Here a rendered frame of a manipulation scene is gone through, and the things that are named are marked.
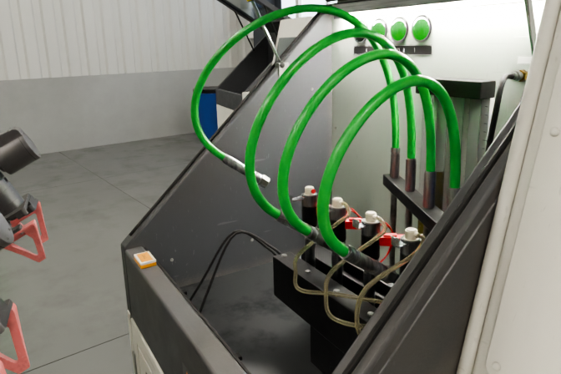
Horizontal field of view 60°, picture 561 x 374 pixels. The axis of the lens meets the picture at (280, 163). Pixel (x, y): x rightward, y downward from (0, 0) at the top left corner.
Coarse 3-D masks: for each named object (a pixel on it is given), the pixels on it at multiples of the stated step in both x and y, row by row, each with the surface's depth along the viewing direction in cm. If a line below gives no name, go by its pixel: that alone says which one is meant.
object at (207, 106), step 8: (208, 88) 683; (200, 96) 678; (208, 96) 674; (200, 104) 683; (208, 104) 678; (200, 112) 687; (208, 112) 681; (216, 112) 681; (200, 120) 692; (208, 120) 685; (216, 120) 684; (208, 128) 689; (216, 128) 688; (208, 136) 693
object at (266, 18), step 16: (272, 16) 83; (336, 16) 86; (352, 16) 86; (240, 32) 83; (224, 48) 83; (208, 64) 84; (384, 64) 88; (192, 96) 85; (192, 112) 85; (208, 144) 87
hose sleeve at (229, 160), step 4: (228, 156) 88; (224, 160) 88; (228, 160) 88; (232, 160) 88; (236, 160) 89; (228, 164) 88; (232, 164) 88; (236, 164) 88; (240, 164) 89; (244, 164) 89; (232, 168) 89; (236, 168) 88; (240, 168) 89; (244, 168) 89; (240, 172) 89; (244, 172) 89; (256, 172) 90; (256, 176) 89; (260, 176) 90; (256, 180) 90
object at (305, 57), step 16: (336, 32) 71; (352, 32) 72; (368, 32) 74; (320, 48) 70; (384, 48) 77; (400, 64) 78; (288, 80) 68; (272, 96) 67; (256, 128) 67; (256, 144) 68; (416, 160) 84; (256, 192) 69; (272, 208) 71; (288, 224) 73
